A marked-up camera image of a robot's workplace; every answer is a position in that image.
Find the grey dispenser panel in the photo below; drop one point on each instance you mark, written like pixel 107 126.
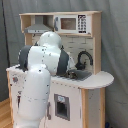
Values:
pixel 62 107

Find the grey toy sink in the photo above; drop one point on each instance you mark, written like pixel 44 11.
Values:
pixel 77 75

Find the toy microwave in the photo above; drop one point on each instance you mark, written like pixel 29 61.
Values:
pixel 73 24

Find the grey range hood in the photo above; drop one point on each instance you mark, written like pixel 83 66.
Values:
pixel 38 27

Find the black toy faucet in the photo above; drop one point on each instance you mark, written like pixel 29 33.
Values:
pixel 81 62

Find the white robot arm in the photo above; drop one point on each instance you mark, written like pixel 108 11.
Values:
pixel 41 61

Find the wooden toy kitchen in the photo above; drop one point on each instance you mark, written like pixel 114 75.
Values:
pixel 87 97

